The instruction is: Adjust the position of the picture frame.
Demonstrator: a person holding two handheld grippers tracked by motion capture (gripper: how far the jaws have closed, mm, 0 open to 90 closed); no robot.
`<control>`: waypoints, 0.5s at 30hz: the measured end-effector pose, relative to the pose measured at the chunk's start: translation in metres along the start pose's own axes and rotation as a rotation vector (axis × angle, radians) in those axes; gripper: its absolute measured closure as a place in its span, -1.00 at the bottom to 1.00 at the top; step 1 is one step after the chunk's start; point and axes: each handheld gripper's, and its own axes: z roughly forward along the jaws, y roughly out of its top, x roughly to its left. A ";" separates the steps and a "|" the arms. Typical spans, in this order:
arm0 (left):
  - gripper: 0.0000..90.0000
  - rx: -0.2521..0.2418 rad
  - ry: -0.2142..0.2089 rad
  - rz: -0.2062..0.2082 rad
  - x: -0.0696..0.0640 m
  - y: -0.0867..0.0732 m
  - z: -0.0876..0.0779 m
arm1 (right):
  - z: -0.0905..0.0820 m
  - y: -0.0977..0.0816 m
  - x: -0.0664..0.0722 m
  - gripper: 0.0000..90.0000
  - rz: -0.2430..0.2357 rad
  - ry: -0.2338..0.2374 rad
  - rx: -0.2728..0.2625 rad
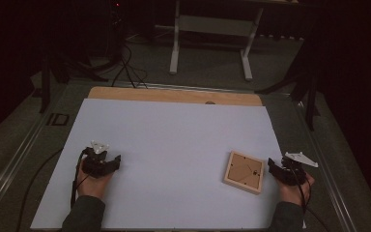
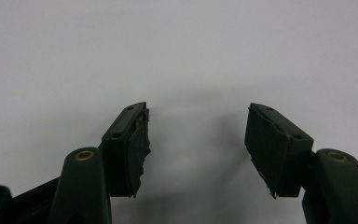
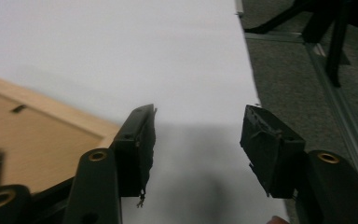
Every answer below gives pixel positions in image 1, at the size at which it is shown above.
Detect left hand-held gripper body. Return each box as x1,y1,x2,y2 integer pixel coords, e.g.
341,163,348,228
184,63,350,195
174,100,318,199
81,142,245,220
81,139,111,179

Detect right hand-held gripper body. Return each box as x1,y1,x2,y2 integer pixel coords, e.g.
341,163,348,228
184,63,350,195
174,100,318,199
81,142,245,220
276,151,319,188

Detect person's right hand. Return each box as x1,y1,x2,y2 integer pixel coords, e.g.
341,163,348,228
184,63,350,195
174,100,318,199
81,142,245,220
274,173,316,207

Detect person's left hand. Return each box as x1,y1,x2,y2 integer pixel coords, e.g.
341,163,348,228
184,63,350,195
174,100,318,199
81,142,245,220
76,168,115,201

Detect large white sheet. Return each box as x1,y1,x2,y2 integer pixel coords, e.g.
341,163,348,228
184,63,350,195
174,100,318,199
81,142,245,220
30,98,307,230

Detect black metal stand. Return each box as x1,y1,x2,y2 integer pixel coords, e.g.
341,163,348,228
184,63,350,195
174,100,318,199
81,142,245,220
38,54,109,114
255,32,322,131

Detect dark rack with red light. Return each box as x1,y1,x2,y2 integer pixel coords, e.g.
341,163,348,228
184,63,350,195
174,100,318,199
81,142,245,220
107,0,127,62

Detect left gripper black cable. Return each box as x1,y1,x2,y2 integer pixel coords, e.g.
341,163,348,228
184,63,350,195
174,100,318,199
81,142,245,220
71,147,90,209

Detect metal floor rail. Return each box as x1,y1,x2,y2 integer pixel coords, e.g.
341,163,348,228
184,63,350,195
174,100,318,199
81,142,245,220
0,110,51,220
291,100,358,232

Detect black rectangular bracket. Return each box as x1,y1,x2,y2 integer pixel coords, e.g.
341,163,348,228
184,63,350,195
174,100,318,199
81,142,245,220
45,112,71,128

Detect long black floor cable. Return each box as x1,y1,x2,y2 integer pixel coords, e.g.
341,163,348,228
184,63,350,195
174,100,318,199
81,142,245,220
14,148,65,232

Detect black floor cables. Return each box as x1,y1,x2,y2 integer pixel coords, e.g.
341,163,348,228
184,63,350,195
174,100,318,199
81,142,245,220
110,44,149,90

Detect white metal table frame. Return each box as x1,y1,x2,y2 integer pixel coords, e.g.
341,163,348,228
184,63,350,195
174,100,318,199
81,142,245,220
168,0,300,81

